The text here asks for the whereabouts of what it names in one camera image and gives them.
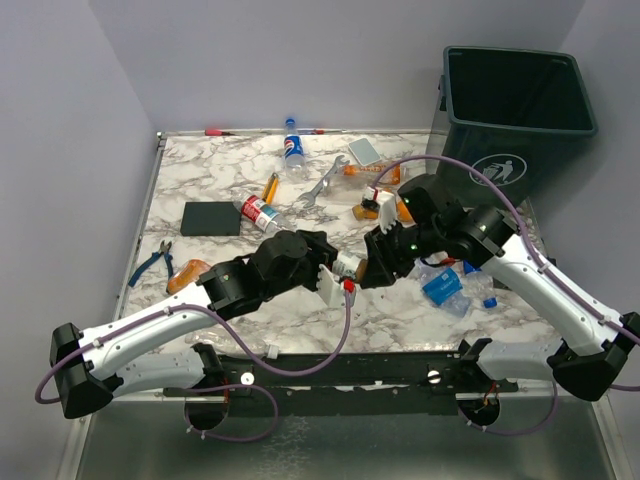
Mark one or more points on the red label water bottle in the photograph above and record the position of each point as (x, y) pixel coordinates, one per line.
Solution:
(262, 215)

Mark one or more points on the Starbucks coffee bottle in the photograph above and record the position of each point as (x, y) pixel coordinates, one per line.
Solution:
(349, 265)

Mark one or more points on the Pepsi bottle right side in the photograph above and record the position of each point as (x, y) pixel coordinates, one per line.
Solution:
(482, 285)

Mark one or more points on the black foam pad left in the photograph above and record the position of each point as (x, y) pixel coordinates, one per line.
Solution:
(211, 219)

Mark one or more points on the upright Pepsi bottle far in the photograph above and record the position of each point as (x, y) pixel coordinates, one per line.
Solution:
(295, 165)

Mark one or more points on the light blue label bottle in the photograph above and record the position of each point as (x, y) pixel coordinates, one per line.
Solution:
(443, 288)

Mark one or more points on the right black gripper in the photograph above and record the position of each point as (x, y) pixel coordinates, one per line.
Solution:
(382, 259)

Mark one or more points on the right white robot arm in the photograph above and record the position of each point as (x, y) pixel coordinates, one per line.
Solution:
(423, 218)

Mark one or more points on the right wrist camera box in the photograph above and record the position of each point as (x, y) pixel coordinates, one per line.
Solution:
(385, 203)

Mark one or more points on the red marker pen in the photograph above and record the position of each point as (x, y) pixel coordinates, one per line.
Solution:
(218, 133)

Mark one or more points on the yellow utility knife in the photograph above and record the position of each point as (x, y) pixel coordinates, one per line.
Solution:
(270, 188)

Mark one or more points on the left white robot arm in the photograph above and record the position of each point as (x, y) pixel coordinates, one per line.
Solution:
(91, 367)

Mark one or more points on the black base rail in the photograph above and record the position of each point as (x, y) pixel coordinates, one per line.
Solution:
(371, 384)

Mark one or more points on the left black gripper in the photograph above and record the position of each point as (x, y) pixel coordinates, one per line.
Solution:
(320, 252)

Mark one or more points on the white power bank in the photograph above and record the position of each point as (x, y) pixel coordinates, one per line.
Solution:
(364, 152)

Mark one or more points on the plain orange juice bottle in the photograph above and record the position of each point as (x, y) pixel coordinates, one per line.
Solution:
(403, 213)

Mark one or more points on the orange juice bottle patterned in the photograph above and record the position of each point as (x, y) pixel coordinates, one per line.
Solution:
(365, 211)

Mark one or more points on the dark green plastic bin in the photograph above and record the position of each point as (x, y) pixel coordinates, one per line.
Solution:
(517, 117)

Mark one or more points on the silver wrench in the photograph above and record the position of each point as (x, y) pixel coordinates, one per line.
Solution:
(309, 198)

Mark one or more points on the large orange drink bottle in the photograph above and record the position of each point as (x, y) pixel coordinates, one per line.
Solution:
(188, 273)

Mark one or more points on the crushed orange label bottle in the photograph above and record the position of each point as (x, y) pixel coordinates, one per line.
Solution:
(392, 176)

